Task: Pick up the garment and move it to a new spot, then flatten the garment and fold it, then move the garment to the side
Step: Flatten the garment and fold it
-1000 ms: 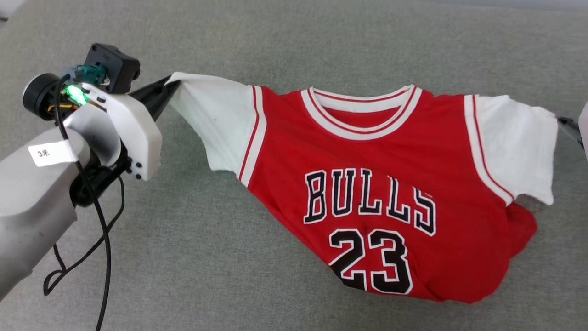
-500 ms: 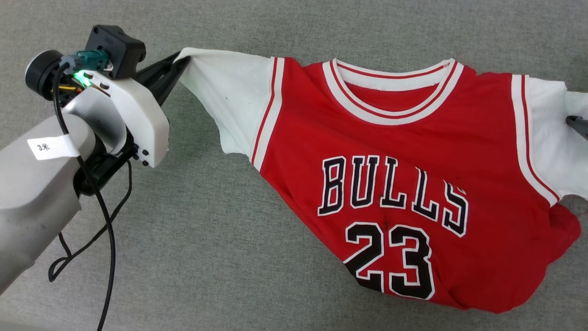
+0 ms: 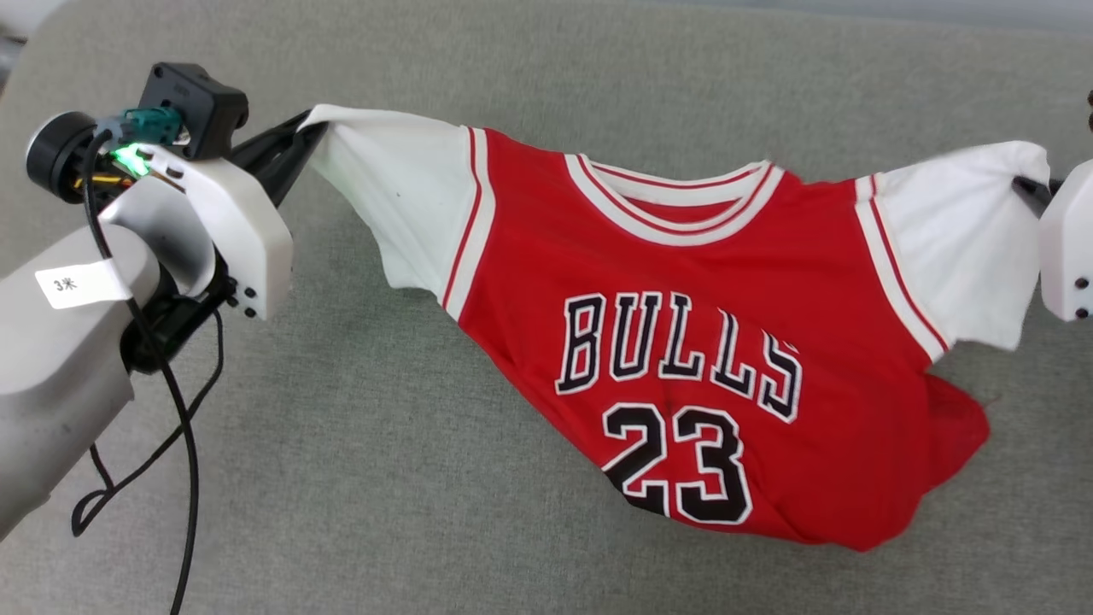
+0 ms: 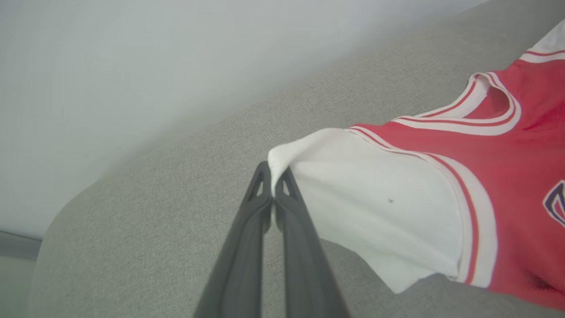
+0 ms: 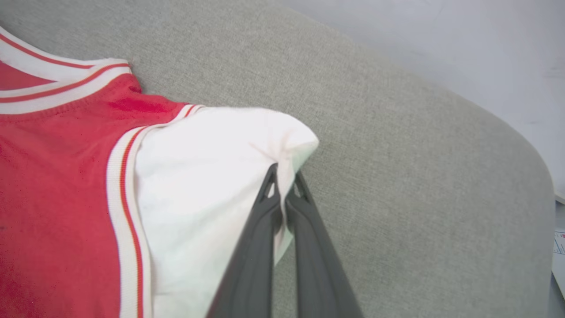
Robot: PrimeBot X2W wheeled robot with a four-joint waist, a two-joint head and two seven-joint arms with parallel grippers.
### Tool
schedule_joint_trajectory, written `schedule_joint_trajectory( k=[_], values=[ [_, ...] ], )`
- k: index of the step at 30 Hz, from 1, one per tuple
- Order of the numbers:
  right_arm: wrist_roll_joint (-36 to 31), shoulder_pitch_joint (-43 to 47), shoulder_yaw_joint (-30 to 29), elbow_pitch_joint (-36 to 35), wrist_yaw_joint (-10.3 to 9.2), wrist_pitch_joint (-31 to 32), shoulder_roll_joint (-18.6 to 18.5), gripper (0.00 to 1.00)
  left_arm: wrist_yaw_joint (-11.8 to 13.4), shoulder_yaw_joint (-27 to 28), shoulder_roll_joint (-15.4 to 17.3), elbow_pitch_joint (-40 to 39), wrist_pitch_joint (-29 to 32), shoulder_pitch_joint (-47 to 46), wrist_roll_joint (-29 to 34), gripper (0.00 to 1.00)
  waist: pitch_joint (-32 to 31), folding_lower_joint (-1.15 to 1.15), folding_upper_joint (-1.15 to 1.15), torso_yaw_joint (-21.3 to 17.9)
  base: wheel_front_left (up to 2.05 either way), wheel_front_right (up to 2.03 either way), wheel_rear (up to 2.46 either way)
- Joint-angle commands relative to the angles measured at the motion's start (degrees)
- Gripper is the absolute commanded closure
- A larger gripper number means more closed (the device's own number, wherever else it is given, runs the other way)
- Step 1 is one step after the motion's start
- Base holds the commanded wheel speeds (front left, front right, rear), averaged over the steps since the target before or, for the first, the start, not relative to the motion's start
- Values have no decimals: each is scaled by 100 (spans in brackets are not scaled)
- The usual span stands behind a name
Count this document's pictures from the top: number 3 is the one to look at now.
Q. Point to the red and white Bulls jersey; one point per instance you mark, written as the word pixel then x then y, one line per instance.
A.
pixel 683 342

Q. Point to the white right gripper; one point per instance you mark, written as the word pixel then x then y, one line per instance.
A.
pixel 1072 248

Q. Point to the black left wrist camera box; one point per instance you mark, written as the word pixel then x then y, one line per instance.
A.
pixel 195 107

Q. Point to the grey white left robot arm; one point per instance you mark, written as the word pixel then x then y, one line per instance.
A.
pixel 60 376

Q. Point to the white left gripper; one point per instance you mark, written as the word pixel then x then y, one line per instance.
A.
pixel 248 231

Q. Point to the white paper label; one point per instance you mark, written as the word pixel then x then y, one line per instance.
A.
pixel 81 284

